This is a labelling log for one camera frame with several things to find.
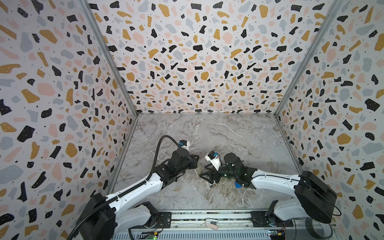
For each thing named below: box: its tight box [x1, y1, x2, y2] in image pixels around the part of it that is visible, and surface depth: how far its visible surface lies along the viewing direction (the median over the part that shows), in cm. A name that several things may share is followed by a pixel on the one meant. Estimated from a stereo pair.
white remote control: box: [194, 166, 204, 178], surface depth 81 cm
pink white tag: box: [204, 218, 219, 230], surface depth 73 cm
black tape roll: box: [305, 217, 333, 240], surface depth 70 cm
